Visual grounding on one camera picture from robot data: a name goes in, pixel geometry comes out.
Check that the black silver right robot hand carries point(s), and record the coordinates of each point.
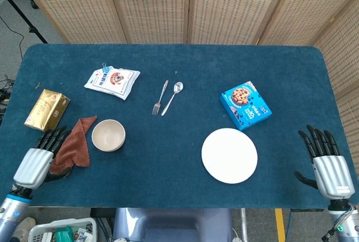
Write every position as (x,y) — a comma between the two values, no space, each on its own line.
(332,174)

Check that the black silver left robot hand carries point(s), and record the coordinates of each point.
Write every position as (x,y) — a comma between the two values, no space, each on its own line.
(33,166)

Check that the off-white bowl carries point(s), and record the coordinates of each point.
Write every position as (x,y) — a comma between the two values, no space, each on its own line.
(108,134)
(120,146)

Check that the white round plate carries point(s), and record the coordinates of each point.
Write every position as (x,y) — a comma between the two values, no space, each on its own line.
(229,155)

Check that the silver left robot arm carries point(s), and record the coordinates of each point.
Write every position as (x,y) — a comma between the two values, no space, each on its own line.
(11,214)

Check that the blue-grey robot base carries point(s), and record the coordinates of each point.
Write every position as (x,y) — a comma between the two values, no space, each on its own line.
(171,225)

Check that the brown microfibre cloth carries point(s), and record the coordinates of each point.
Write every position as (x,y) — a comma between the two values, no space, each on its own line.
(75,146)

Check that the gold foil packet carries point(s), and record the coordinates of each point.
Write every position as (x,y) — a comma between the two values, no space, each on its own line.
(46,111)

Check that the white plastic basket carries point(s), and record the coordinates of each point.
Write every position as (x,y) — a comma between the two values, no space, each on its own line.
(60,222)

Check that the beige shoe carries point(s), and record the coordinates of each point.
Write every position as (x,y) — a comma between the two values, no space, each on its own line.
(25,228)

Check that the small brown twig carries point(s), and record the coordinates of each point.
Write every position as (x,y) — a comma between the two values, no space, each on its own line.
(37,85)

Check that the grey metal table leg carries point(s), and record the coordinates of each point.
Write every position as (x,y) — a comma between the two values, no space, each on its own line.
(244,225)

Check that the blue cookie box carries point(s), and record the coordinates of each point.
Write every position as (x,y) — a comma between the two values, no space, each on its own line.
(244,104)

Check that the white flour bag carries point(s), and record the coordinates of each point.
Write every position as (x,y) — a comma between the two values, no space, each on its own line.
(112,82)

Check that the metal binder clip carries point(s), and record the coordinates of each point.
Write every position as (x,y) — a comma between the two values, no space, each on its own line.
(105,67)

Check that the teal table cloth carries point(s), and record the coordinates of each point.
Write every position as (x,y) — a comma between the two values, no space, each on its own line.
(168,169)

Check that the steel fork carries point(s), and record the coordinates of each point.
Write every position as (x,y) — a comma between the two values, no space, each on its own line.
(156,109)

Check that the black tripod stand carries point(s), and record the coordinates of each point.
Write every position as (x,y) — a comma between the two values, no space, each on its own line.
(28,25)

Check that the steel spoon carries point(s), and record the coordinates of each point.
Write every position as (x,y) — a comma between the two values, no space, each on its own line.
(178,86)

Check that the wicker folding screen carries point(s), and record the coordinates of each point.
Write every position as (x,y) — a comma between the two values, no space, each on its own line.
(157,6)

